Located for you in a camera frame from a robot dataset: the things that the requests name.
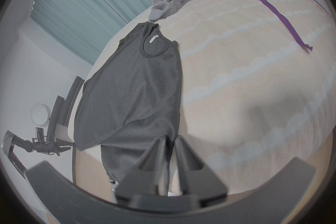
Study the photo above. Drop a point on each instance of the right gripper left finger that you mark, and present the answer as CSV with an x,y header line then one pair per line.
x,y
147,178

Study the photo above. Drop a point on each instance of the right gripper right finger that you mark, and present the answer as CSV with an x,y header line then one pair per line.
x,y
196,181

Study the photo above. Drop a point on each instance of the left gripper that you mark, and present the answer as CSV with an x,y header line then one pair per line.
x,y
48,148

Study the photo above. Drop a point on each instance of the black T-shirt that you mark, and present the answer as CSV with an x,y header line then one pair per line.
x,y
131,86

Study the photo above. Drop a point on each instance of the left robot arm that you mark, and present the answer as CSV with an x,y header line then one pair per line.
x,y
22,143

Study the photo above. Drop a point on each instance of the bed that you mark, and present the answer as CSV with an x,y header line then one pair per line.
x,y
249,73

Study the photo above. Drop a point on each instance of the round white mirror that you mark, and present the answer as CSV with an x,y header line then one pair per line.
x,y
40,115

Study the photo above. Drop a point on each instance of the black chest of drawers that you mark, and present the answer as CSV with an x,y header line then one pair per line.
x,y
68,102

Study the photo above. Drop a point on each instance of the grey garment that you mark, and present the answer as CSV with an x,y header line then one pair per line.
x,y
168,2

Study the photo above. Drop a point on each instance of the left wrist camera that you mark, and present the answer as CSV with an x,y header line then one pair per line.
x,y
39,133

